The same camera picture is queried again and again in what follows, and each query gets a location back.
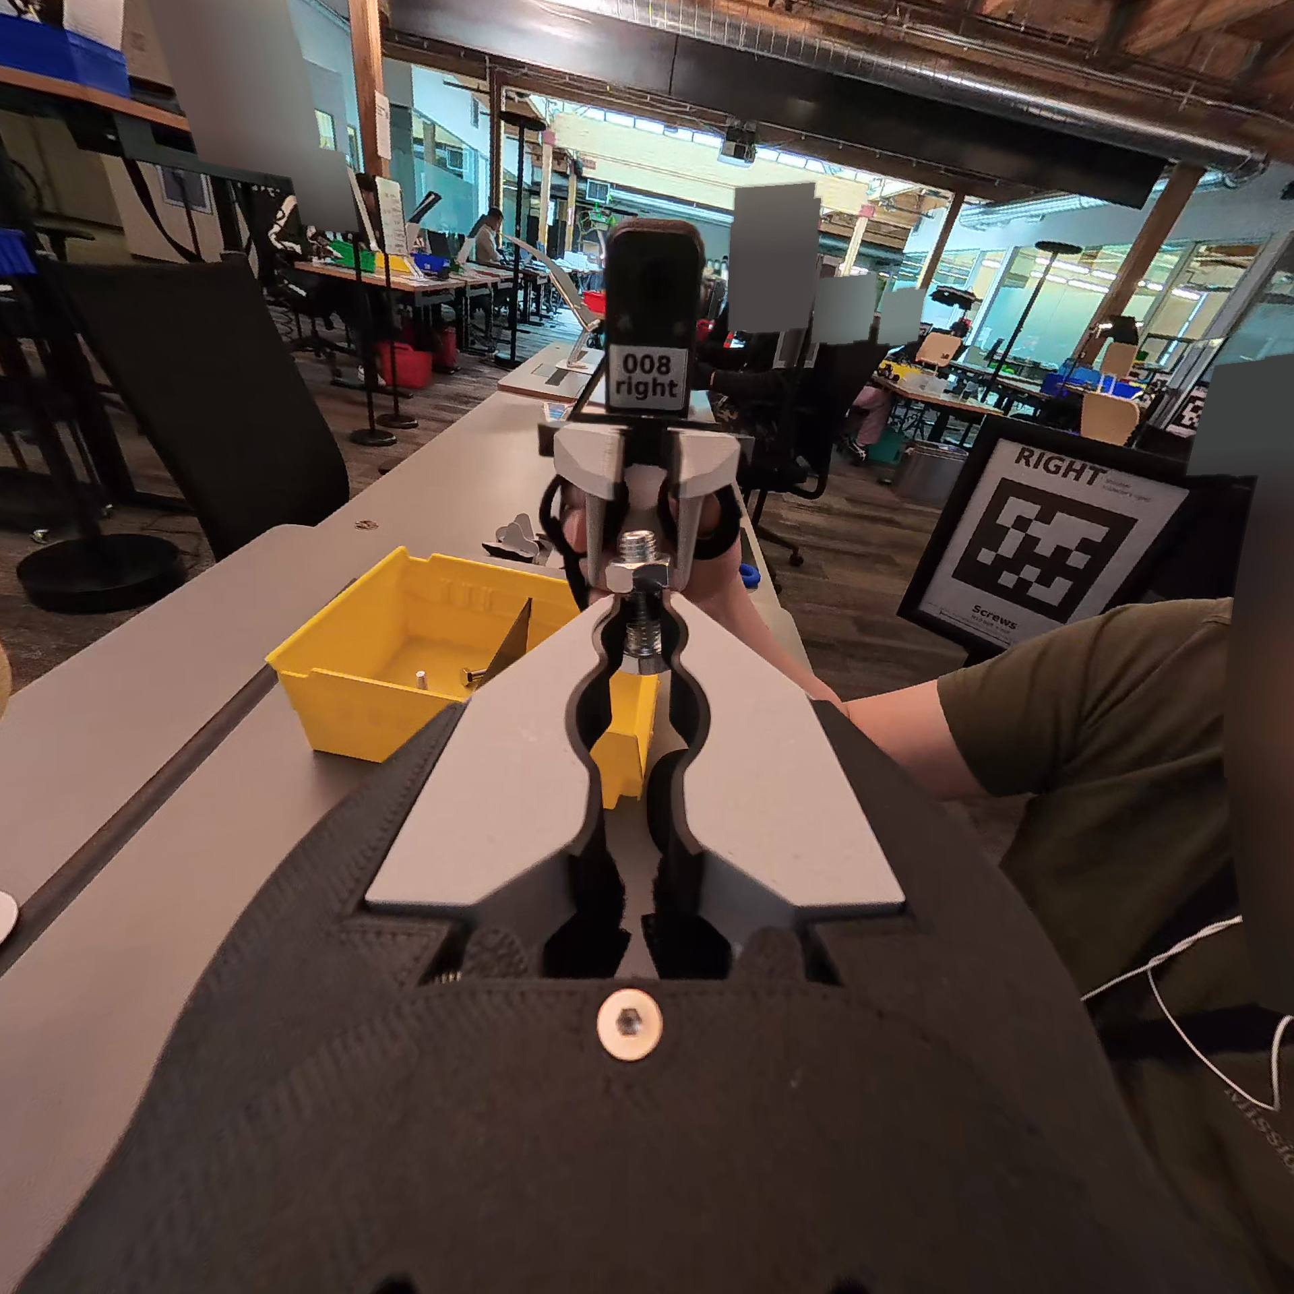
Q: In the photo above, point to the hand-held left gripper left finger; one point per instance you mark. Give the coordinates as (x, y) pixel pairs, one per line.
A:
(485, 809)

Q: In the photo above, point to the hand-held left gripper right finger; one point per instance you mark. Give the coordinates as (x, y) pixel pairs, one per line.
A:
(787, 809)

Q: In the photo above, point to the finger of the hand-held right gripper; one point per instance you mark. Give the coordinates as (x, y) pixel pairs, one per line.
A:
(702, 460)
(586, 460)

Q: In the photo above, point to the steel hex nut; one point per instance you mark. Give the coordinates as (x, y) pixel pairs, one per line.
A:
(636, 579)

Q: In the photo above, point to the yellow plastic bin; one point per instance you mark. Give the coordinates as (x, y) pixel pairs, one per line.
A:
(344, 698)

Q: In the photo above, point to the person's right forearm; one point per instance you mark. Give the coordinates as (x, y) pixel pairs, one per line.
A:
(909, 739)

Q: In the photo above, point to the grey cloud-shaped stand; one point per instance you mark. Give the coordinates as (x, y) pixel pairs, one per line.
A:
(520, 536)

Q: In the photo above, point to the black office chair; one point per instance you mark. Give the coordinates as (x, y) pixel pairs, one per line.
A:
(808, 435)

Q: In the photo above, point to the red floor container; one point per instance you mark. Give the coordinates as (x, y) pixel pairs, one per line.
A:
(403, 366)

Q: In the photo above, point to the silver waste bin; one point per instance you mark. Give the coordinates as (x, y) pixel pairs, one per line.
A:
(929, 475)

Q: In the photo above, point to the green storage bin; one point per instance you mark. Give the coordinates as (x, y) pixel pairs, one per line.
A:
(348, 258)

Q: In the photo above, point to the framed marker sign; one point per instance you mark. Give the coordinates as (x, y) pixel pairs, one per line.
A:
(1041, 546)

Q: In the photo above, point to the black upright panel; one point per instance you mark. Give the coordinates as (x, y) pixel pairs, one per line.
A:
(221, 404)

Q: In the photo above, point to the black pole lamp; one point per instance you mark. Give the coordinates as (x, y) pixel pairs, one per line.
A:
(101, 576)

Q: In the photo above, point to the wooden top work desk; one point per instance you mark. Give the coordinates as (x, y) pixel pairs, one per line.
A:
(101, 105)

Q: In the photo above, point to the blue storage bin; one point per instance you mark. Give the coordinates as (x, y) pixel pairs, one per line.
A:
(61, 55)

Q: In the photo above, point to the wooden post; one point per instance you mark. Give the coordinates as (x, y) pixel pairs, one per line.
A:
(364, 62)

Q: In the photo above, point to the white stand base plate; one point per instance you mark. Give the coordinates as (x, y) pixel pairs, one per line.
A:
(6, 919)

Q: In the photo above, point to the silver ribbed air duct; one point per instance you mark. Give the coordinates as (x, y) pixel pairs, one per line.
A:
(1112, 116)

